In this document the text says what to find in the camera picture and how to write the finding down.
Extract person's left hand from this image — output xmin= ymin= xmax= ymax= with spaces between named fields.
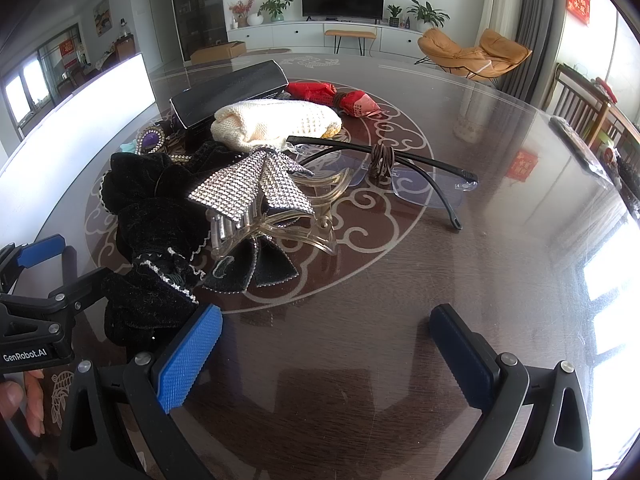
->
xmin=0 ymin=369 xmax=47 ymax=437

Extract dark glass display cabinet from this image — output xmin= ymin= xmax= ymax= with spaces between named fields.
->
xmin=169 ymin=0 xmax=230 ymax=63

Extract wooden chair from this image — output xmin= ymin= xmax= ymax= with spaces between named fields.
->
xmin=550 ymin=62 xmax=613 ymax=148

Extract black frame eyeglasses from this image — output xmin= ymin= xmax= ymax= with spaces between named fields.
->
xmin=286 ymin=135 xmax=480 ymax=231

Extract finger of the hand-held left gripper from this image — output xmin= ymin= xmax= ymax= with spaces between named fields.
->
xmin=0 ymin=236 xmax=68 ymax=293
xmin=47 ymin=266 xmax=123 ymax=328

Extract bushy green potted plant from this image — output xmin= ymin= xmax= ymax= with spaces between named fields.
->
xmin=257 ymin=0 xmax=293 ymax=23

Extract white sheer curtain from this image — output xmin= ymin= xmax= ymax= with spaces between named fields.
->
xmin=475 ymin=0 xmax=526 ymax=46

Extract cream knitted cloth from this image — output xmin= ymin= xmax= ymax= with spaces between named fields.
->
xmin=210 ymin=100 xmax=343 ymax=153

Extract wooden side cabinet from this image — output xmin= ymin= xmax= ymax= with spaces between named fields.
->
xmin=112 ymin=32 xmax=137 ymax=61

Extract orange lounge chair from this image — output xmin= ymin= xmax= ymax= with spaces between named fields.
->
xmin=416 ymin=27 xmax=533 ymax=81

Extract red packet with pink end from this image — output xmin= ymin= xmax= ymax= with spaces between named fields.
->
xmin=334 ymin=90 xmax=383 ymax=118

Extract purple and teal toy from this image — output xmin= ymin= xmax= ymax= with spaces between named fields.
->
xmin=119 ymin=126 xmax=168 ymax=156

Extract framed wall painting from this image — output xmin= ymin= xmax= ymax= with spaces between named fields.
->
xmin=92 ymin=0 xmax=112 ymax=37

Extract black velvet scrunchie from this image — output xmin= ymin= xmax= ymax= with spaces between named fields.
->
xmin=100 ymin=142 xmax=241 ymax=348

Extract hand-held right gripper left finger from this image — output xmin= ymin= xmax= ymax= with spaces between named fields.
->
xmin=57 ymin=304 xmax=223 ymax=480

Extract wooden bench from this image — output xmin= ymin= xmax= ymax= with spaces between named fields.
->
xmin=324 ymin=29 xmax=377 ymax=55

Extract large leafy potted plant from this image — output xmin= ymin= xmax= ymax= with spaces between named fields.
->
xmin=406 ymin=0 xmax=451 ymax=33

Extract rhinestone bow hair claw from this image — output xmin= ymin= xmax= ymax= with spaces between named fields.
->
xmin=187 ymin=147 xmax=351 ymax=293

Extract brown cardboard box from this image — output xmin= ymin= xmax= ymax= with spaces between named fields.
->
xmin=191 ymin=41 xmax=247 ymax=65

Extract red wall decoration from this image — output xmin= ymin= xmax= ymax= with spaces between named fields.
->
xmin=566 ymin=0 xmax=592 ymax=25

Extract brown hair tie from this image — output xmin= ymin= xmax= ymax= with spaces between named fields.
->
xmin=369 ymin=143 xmax=397 ymax=181

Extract black rectangular box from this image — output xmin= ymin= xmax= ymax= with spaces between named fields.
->
xmin=169 ymin=59 xmax=290 ymax=153

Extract dark patterned glass desktop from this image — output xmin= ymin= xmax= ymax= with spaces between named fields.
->
xmin=0 ymin=49 xmax=640 ymax=480

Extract red flowers in vase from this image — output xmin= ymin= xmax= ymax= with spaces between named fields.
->
xmin=229 ymin=0 xmax=256 ymax=28

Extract grey curtain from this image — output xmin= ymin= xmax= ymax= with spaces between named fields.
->
xmin=500 ymin=0 xmax=568 ymax=103

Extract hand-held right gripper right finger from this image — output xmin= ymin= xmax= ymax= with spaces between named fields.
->
xmin=429 ymin=303 xmax=608 ymax=480

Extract large white cardboard box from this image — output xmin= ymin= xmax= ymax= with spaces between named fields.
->
xmin=0 ymin=52 xmax=158 ymax=246

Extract white television cabinet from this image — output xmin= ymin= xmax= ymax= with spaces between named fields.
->
xmin=227 ymin=19 xmax=431 ymax=56

